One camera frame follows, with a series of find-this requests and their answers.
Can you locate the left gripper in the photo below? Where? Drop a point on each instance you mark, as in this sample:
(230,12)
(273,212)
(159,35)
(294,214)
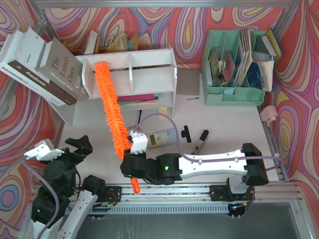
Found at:
(73,153)

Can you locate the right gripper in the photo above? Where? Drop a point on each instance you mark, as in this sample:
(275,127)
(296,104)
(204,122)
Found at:
(127,165)

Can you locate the orange microfiber duster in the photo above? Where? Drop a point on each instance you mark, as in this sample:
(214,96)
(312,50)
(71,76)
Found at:
(112,109)

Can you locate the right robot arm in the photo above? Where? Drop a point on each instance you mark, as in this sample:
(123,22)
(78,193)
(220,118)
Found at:
(244,166)

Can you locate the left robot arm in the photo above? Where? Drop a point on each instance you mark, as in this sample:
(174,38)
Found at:
(49,207)

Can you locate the white small bookshelf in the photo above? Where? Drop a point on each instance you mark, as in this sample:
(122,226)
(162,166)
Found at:
(136,73)

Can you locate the blue beige calculator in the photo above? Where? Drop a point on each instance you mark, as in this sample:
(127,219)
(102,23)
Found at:
(161,138)

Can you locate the black binder clip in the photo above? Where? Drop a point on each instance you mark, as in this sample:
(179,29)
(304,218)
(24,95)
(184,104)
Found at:
(186,134)

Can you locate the yellow sticky note pad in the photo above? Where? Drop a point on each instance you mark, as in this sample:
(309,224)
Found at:
(163,112)

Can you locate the stack of coloured paper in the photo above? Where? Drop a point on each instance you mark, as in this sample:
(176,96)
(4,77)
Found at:
(140,99)

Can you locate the small pencil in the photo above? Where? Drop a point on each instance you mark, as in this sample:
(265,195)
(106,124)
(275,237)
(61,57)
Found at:
(195,98)

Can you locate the grey Lonely Ones book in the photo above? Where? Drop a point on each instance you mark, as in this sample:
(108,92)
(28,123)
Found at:
(60,66)

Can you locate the brown white Fredonia book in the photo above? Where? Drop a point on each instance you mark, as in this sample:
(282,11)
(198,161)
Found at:
(19,59)

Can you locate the mint green desk organizer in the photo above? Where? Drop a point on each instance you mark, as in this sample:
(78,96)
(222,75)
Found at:
(219,69)

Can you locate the pink pig figurine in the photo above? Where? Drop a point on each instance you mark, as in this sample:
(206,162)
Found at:
(269,114)

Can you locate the books in green organizer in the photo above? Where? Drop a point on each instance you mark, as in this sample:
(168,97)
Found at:
(260,53)

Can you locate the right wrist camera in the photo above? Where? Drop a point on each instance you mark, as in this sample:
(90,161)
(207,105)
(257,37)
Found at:
(139,142)

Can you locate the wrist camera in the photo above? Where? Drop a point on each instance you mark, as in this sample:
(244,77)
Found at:
(44,151)
(139,142)

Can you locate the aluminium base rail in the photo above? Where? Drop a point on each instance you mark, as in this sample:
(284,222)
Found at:
(215,193)

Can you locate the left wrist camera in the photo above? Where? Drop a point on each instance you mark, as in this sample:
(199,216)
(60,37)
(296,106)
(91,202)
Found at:
(44,151)

